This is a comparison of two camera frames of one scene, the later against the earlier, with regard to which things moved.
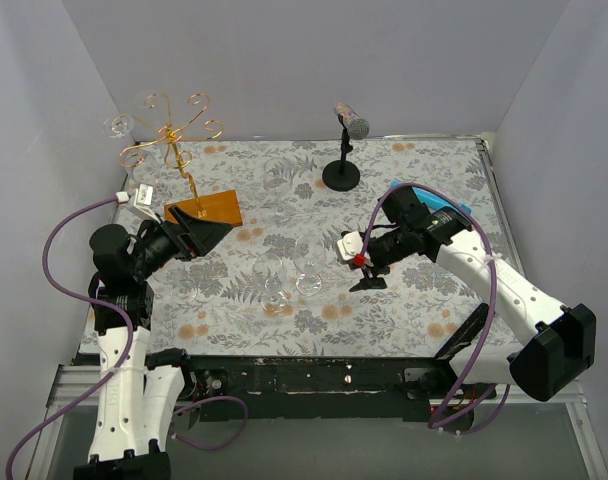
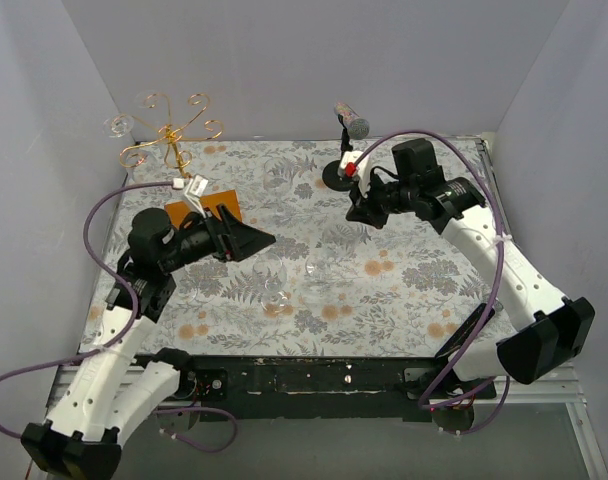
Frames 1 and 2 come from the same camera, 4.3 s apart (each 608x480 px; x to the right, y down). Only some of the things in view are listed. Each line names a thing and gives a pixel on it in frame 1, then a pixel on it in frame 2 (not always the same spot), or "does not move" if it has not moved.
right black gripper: (366, 258) → (366, 201)
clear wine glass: (308, 255) → (333, 277)
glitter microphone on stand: (357, 126) does not move
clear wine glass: (140, 165) does not move
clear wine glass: (266, 270) does not move
